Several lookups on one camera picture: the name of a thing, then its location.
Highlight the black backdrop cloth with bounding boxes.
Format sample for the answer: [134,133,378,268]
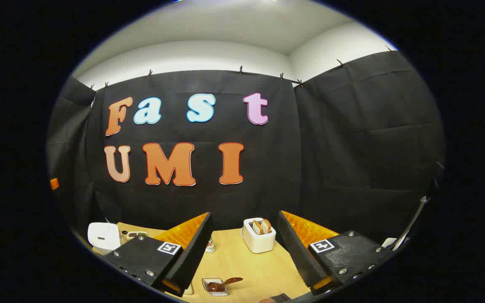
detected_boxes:
[47,50,445,245]

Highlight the white toaster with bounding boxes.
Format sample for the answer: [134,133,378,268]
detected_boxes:
[241,218,277,254]

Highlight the brown wooden spoon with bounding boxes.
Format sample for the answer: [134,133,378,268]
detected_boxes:
[207,277,243,293]

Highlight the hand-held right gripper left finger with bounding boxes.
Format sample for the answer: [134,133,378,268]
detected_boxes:
[103,212,214,298]

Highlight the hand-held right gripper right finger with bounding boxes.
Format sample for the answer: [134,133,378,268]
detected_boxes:
[277,210,394,295]

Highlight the white rice cooker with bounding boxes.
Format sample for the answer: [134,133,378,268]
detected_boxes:
[88,222,121,251]

